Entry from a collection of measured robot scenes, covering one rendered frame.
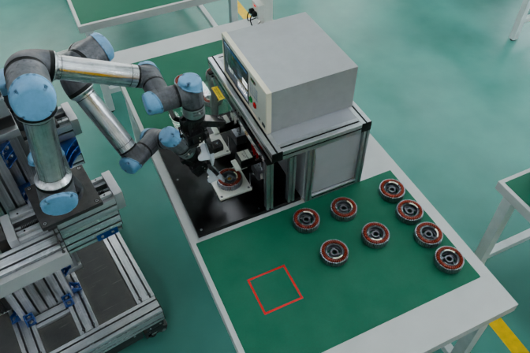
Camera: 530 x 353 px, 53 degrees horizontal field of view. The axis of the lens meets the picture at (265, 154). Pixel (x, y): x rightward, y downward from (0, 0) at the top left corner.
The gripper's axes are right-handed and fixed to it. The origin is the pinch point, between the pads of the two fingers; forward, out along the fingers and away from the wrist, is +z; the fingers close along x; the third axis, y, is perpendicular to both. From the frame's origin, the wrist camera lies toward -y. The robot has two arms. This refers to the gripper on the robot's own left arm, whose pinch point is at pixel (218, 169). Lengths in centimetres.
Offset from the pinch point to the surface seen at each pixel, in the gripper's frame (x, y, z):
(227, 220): 18.7, 9.5, 6.7
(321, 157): 22.2, -36.9, 8.6
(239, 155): 0.5, -10.4, 0.8
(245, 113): -2.9, -24.6, -13.5
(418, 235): 61, -48, 38
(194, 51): -101, -17, 24
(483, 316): 98, -47, 42
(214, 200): 6.7, 10.1, 6.3
